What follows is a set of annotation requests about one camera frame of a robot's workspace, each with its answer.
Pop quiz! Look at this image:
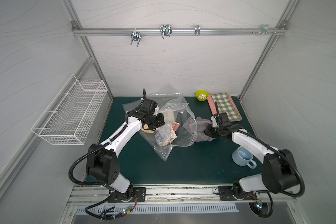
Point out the pink tray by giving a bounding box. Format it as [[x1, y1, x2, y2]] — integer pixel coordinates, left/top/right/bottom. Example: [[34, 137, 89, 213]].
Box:
[[207, 94, 243, 123]]

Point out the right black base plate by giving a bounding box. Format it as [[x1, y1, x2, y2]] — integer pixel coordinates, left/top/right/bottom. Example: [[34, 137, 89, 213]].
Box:
[[217, 186, 237, 201]]

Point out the white wire basket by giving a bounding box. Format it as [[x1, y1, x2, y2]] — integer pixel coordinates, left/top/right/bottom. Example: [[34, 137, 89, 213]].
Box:
[[31, 74, 107, 145]]

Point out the white patterned towel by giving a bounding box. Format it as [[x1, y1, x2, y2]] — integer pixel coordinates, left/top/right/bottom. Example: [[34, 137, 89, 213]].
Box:
[[155, 111, 180, 147]]

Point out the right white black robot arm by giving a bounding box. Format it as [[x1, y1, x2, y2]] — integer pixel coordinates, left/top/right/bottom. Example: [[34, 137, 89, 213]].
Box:
[[204, 113, 305, 199]]

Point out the green small bowl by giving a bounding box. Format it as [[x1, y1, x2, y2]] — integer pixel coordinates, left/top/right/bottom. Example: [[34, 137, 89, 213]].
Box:
[[196, 90, 209, 102]]

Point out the light blue mug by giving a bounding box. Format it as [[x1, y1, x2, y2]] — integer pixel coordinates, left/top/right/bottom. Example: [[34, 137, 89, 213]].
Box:
[[232, 146, 257, 169]]

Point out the aluminium cross rail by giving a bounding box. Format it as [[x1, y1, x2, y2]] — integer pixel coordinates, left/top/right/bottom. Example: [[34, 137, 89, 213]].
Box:
[[72, 27, 288, 36]]

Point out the grey towel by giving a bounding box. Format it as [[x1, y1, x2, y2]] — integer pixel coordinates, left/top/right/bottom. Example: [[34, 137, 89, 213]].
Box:
[[183, 117, 215, 142]]

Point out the metal hook clamp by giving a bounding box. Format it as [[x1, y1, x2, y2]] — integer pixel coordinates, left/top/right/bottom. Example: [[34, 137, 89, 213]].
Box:
[[252, 25, 277, 36], [195, 25, 200, 36], [159, 24, 172, 39], [130, 30, 142, 48]]

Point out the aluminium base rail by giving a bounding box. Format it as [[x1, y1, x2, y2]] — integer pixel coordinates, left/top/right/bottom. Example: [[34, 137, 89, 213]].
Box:
[[66, 183, 297, 207]]

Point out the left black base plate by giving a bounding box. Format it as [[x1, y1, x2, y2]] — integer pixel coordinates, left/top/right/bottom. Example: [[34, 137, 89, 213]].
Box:
[[108, 187, 146, 203]]

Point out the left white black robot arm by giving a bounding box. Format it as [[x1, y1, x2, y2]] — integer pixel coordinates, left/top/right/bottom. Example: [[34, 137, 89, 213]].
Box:
[[86, 99, 165, 194]]

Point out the clear plastic vacuum bag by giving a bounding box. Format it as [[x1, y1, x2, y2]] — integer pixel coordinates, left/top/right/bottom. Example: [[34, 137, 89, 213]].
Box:
[[139, 84, 198, 161]]

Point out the white vented cable duct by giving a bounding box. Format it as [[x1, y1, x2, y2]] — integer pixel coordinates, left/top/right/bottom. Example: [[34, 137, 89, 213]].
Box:
[[88, 203, 239, 215]]

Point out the green checkered cloth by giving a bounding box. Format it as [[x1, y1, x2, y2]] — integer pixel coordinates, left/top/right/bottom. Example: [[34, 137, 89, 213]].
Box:
[[211, 92, 242, 122]]

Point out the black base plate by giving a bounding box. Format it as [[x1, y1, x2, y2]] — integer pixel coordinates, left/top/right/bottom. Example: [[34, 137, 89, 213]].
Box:
[[108, 187, 146, 203], [217, 186, 237, 201]]

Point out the yellow towel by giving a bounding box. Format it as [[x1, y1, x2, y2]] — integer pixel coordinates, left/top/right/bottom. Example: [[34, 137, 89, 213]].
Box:
[[141, 124, 156, 134]]

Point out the right black corrugated cable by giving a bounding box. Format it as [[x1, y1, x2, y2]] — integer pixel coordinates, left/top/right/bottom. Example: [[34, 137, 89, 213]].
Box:
[[214, 101, 306, 198]]

